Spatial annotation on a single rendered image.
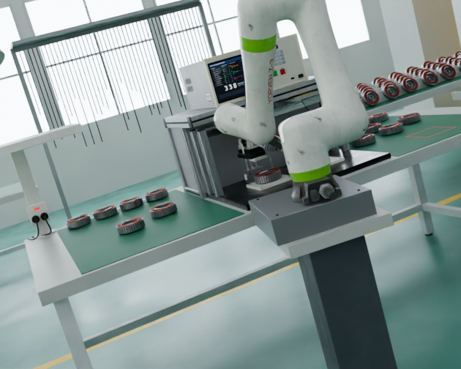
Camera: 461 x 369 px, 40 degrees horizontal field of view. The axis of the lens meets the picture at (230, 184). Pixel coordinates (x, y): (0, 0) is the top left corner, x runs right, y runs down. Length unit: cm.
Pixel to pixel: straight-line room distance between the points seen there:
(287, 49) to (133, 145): 633
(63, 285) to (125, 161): 683
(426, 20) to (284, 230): 486
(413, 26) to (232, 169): 398
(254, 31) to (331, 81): 28
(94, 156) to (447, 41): 481
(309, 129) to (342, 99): 16
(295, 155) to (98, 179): 711
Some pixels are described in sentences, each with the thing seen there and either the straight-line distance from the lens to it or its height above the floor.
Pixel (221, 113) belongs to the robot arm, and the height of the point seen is 112.
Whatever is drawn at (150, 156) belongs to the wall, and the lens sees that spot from 898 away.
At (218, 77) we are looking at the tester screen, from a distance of 262.
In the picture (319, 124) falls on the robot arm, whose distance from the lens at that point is 187.
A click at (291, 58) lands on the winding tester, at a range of 276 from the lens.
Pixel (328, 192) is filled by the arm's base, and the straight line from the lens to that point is 178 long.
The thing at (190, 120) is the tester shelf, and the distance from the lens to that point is 255.
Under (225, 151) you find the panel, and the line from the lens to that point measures 275.
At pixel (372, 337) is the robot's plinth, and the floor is 37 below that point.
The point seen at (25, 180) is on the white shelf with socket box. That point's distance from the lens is 302.
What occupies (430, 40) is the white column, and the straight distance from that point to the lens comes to 649.
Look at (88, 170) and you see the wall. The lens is 884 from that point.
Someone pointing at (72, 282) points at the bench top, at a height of 74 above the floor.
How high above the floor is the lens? 129
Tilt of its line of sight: 11 degrees down
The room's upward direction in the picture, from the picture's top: 16 degrees counter-clockwise
